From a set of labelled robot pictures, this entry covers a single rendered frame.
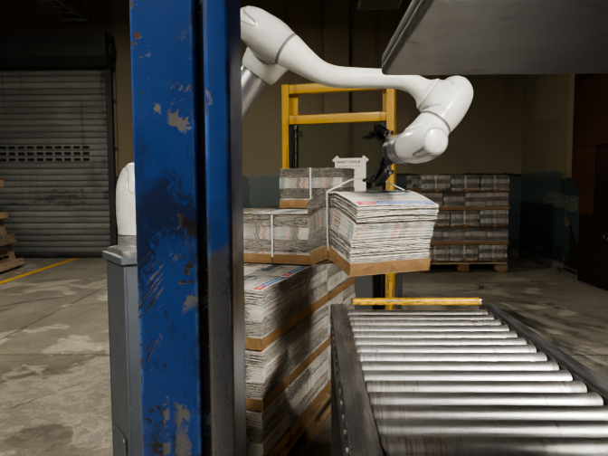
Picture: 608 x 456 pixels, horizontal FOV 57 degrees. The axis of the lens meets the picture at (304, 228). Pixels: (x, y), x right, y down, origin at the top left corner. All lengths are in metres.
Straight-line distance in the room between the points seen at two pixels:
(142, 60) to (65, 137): 9.41
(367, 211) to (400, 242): 0.17
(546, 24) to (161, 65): 0.28
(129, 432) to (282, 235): 1.17
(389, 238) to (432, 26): 1.44
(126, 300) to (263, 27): 0.87
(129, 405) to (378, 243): 0.88
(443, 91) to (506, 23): 1.33
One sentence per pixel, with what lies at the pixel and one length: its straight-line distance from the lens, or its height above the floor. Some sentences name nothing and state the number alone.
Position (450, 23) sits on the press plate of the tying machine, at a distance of 0.33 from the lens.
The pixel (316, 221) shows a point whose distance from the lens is 1.95.
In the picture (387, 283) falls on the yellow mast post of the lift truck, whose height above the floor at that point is 0.56.
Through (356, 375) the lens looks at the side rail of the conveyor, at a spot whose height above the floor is 0.80.
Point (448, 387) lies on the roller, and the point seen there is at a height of 0.79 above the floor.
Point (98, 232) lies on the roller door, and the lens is 9.70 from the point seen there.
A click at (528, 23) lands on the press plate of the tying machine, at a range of 0.35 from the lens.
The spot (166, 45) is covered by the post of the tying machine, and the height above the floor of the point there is 1.32.
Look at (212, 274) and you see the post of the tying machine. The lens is 0.46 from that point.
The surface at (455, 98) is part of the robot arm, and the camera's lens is 1.67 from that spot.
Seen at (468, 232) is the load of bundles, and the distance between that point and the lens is 7.69.
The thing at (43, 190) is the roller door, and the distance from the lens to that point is 10.02.
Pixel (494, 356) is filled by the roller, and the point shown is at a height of 0.79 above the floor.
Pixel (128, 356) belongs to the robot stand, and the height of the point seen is 0.71.
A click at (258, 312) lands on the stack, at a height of 0.74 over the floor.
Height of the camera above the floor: 1.21
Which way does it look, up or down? 5 degrees down
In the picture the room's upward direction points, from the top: straight up
